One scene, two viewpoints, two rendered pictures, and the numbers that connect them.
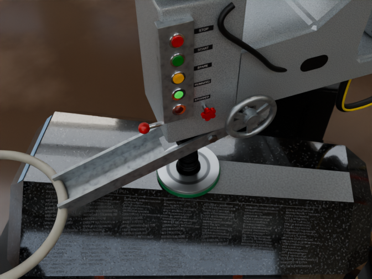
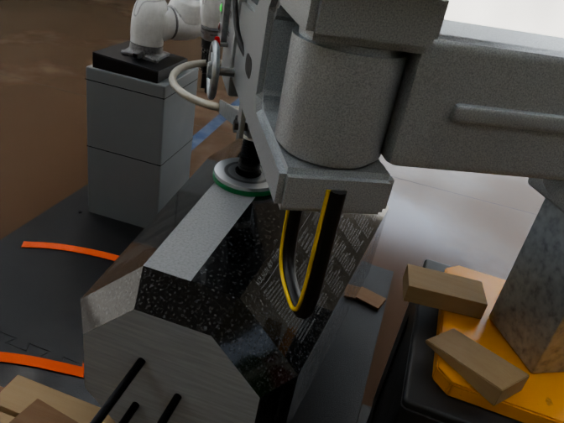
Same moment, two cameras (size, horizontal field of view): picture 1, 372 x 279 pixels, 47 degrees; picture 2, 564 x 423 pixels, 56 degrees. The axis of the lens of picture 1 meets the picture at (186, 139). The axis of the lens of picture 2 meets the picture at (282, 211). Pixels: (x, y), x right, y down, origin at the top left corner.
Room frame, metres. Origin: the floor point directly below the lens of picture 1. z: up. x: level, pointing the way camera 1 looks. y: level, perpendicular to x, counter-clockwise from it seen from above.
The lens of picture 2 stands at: (1.11, -1.51, 1.61)
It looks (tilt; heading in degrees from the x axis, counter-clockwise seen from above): 30 degrees down; 93
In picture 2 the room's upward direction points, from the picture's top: 11 degrees clockwise
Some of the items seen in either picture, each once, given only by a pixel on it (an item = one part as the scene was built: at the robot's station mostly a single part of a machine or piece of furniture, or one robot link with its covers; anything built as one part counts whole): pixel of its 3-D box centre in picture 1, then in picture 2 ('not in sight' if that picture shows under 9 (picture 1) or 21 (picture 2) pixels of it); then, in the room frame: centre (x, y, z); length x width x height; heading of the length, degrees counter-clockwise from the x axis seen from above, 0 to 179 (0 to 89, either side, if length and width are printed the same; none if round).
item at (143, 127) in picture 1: (151, 125); not in sight; (0.78, 0.09, 1.17); 0.08 x 0.03 x 0.03; 110
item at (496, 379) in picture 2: not in sight; (475, 357); (1.54, -0.57, 0.80); 0.20 x 0.10 x 0.05; 132
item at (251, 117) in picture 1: (244, 108); (226, 71); (0.82, -0.16, 1.20); 0.15 x 0.10 x 0.15; 110
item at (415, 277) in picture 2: not in sight; (443, 290); (1.49, -0.34, 0.81); 0.20 x 0.10 x 0.05; 179
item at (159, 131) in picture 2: not in sight; (142, 141); (0.18, 0.97, 0.40); 0.50 x 0.50 x 0.80; 84
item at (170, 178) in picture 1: (188, 167); (248, 174); (0.89, -0.01, 0.84); 0.21 x 0.21 x 0.01
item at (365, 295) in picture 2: not in sight; (358, 292); (1.43, 0.62, 0.02); 0.25 x 0.10 x 0.01; 156
